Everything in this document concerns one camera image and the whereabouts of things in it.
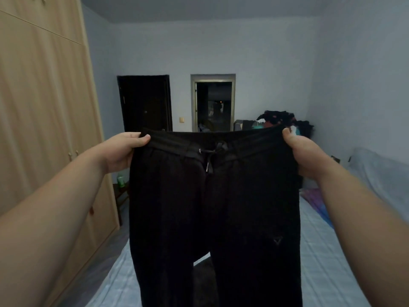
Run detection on person's left hand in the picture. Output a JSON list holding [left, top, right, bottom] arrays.
[[100, 132, 151, 174]]

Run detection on person's right hand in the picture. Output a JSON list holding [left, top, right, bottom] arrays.
[[282, 127, 336, 181]]

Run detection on black drawstring trousers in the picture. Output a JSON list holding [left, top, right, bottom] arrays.
[[128, 126, 303, 307]]

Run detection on person's left forearm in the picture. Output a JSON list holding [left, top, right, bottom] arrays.
[[0, 144, 107, 307]]

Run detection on person's right forearm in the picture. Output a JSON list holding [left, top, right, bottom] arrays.
[[318, 163, 409, 307]]

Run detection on pile of dark clothes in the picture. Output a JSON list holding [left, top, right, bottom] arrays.
[[256, 110, 314, 138]]

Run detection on dark wooden door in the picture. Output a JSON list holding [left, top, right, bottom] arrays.
[[117, 75, 173, 133]]

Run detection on small dark side table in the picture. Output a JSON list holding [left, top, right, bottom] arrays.
[[112, 184, 130, 226]]

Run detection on purple patterned cloth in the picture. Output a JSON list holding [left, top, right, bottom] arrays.
[[300, 188, 334, 229]]

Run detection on light wooden wardrobe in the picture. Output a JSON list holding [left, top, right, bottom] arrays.
[[0, 0, 120, 307]]

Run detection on grey blue pillow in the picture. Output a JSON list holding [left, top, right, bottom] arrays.
[[347, 148, 409, 221]]

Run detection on bed with light blue quilt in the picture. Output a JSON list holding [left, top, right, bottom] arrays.
[[85, 185, 373, 307]]

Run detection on doorway with light frame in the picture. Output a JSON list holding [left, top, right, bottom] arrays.
[[191, 74, 236, 133]]

